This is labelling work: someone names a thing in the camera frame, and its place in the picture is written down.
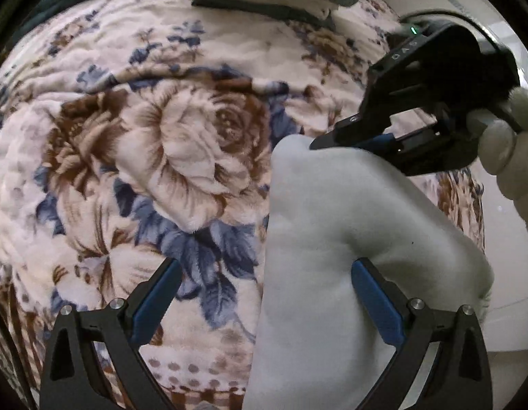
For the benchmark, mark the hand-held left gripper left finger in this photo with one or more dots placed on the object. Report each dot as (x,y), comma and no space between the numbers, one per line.
(157,303)

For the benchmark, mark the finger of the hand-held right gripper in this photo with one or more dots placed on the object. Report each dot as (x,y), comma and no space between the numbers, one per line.
(353,134)

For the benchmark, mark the light green fleece pants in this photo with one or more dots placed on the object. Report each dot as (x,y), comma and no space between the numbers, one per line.
(332,264)

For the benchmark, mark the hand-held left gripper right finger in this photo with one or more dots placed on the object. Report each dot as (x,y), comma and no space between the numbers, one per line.
(377,303)

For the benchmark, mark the person's right hand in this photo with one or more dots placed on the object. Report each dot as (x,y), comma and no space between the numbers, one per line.
(499,145)

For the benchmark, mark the floral fleece blanket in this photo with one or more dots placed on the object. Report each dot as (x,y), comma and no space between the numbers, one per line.
(140,158)

